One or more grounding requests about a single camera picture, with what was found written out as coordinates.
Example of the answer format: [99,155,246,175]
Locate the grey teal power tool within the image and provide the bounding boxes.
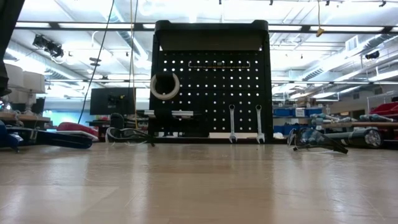
[359,113,389,123]

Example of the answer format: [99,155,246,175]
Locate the wooden workbench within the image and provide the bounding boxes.
[323,121,398,129]

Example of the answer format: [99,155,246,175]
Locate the black safety glasses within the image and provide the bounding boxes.
[286,126,349,155]
[104,126,155,147]

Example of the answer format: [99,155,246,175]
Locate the white tape roll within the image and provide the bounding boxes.
[149,70,180,100]

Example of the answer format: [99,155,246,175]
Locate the black hanging camera rig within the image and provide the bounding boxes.
[32,34,65,58]

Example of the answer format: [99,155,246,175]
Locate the silver wire tool rail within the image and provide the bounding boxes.
[188,60,251,70]

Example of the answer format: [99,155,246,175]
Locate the red hand tool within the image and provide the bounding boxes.
[57,122,100,139]

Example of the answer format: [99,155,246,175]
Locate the red storage bin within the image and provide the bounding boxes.
[369,101,398,116]

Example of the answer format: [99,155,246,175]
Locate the silver combination wrench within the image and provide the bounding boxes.
[228,104,239,144]
[254,104,266,145]

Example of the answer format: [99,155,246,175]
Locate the black aluminium table frame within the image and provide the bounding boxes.
[93,135,318,144]

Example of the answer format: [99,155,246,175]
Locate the black office chair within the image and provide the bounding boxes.
[108,113,126,130]

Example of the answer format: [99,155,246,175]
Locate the black computer monitor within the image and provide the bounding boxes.
[90,87,137,116]

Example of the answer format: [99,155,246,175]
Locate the blue caulking gun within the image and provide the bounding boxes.
[0,119,94,153]

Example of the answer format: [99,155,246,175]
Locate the black pegboard bracket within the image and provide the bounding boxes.
[154,107,174,121]

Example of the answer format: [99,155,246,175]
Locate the black flashlight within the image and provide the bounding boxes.
[325,128,384,149]

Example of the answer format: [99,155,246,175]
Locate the black pegboard tool cart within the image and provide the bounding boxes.
[148,19,274,143]

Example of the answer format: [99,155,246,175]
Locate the hanging black cable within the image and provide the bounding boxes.
[77,0,116,125]

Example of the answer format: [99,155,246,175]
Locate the black pegboard hook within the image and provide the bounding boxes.
[155,71,175,94]

